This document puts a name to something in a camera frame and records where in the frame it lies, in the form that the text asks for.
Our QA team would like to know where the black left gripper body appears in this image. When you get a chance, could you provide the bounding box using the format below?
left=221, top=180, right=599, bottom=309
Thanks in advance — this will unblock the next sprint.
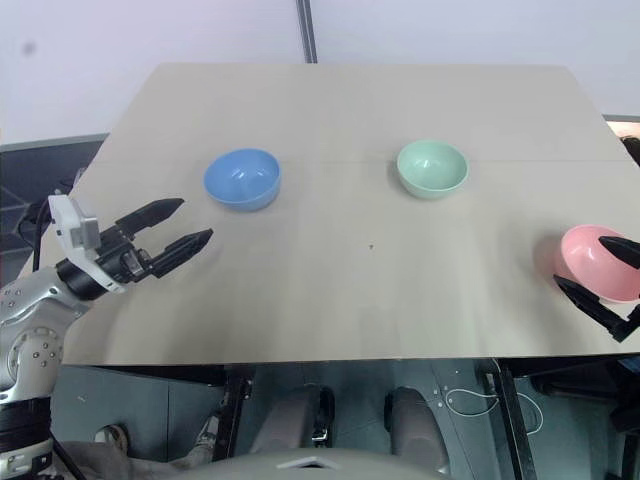
left=94, top=224, right=154, bottom=287

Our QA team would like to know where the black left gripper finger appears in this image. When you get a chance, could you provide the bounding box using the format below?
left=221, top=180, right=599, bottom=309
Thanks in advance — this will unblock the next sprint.
left=148, top=228, right=215, bottom=280
left=113, top=197, right=187, bottom=245

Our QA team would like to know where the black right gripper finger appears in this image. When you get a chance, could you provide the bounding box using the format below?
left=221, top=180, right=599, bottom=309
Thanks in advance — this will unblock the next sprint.
left=552, top=273, right=635, bottom=344
left=598, top=235, right=640, bottom=272

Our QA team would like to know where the pink red bowl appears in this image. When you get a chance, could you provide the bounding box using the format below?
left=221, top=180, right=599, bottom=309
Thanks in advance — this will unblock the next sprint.
left=559, top=224, right=640, bottom=305

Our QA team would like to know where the blue bowl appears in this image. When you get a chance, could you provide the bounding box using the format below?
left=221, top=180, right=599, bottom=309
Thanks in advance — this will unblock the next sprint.
left=203, top=147, right=283, bottom=213

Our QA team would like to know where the grey-edged side table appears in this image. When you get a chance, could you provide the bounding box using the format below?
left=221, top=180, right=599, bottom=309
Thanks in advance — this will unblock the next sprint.
left=602, top=113, right=640, bottom=169

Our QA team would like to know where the dark grey-edged side platform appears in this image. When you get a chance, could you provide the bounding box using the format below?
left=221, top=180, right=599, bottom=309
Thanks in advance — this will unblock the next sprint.
left=0, top=132, right=111, bottom=281

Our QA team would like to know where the black table leg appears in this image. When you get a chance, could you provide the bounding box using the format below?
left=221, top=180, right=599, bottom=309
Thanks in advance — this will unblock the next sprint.
left=482, top=358, right=540, bottom=480
left=208, top=367, right=257, bottom=462

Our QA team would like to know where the grey brown cloth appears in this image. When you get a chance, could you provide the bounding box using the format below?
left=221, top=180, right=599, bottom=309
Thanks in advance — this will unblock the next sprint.
left=49, top=438, right=206, bottom=480

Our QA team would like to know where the green bowl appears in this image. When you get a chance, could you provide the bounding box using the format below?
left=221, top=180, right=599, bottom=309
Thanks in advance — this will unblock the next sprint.
left=396, top=139, right=470, bottom=200

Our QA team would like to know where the grey rounded shape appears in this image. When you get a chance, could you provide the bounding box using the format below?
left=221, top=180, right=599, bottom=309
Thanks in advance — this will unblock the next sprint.
left=383, top=386, right=452, bottom=476

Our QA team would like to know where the grey robot torso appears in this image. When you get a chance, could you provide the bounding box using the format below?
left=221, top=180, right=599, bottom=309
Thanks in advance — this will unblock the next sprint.
left=183, top=446, right=452, bottom=480

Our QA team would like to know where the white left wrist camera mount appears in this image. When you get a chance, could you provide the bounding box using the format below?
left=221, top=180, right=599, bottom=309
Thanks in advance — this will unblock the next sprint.
left=47, top=194, right=127, bottom=294

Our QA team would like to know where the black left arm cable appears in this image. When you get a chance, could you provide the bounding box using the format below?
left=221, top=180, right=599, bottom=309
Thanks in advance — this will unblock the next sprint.
left=18, top=192, right=57, bottom=274

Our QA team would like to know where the white floor cable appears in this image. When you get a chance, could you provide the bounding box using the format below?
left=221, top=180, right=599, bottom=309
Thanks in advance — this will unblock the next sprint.
left=445, top=388, right=545, bottom=437

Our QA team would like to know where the grey vertical wall post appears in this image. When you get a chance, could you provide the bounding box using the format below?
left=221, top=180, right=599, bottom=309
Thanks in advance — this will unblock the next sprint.
left=294, top=0, right=320, bottom=65

